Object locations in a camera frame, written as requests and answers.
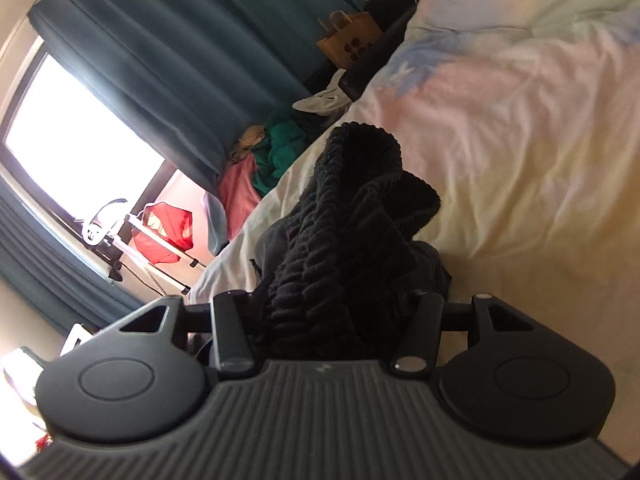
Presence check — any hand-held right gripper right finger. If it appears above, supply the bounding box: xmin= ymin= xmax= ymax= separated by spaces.
xmin=391 ymin=292 xmax=538 ymax=376

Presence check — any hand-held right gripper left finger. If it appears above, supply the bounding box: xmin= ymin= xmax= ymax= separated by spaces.
xmin=119 ymin=291 xmax=255 ymax=380

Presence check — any black hooded garment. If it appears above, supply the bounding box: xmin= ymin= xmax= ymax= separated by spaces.
xmin=250 ymin=121 xmax=453 ymax=361

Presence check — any light blue cloth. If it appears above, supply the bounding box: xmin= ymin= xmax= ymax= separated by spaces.
xmin=200 ymin=191 xmax=230 ymax=257

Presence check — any red bag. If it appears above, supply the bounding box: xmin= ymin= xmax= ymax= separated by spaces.
xmin=131 ymin=201 xmax=195 ymax=266

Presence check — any white stand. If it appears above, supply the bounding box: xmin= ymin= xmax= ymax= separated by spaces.
xmin=82 ymin=197 xmax=207 ymax=297

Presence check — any green cloth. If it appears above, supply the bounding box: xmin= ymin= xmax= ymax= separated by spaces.
xmin=250 ymin=120 xmax=309 ymax=196

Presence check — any beige cloth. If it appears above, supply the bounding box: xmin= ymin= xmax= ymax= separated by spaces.
xmin=229 ymin=125 xmax=271 ymax=166

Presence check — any teal curtain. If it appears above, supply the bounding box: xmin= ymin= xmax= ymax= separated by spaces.
xmin=0 ymin=175 xmax=137 ymax=337
xmin=27 ymin=0 xmax=368 ymax=194

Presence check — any pastel blanket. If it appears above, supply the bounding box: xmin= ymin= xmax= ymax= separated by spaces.
xmin=187 ymin=0 xmax=640 ymax=461

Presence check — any white dresser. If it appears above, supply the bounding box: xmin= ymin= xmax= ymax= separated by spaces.
xmin=0 ymin=346 xmax=53 ymax=466

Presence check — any white cloth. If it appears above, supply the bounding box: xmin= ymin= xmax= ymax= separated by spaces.
xmin=292 ymin=69 xmax=354 ymax=114

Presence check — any window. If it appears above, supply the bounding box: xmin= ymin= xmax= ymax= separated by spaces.
xmin=0 ymin=35 xmax=174 ymax=261

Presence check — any brown paper bag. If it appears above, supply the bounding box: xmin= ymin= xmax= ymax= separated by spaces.
xmin=316 ymin=9 xmax=384 ymax=70

